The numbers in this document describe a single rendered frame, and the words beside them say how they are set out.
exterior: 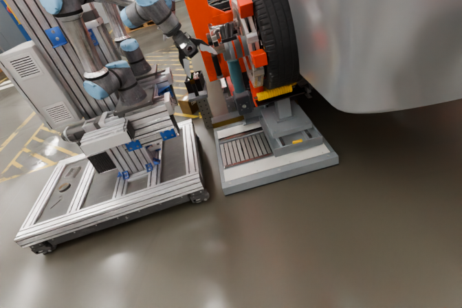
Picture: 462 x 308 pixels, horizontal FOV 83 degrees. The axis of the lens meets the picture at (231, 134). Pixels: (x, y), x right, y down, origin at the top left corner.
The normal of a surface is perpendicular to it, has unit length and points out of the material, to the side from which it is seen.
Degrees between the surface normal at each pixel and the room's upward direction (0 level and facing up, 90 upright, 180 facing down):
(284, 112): 90
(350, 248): 0
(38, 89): 90
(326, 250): 0
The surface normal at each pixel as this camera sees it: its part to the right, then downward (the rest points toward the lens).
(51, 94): 0.19, 0.52
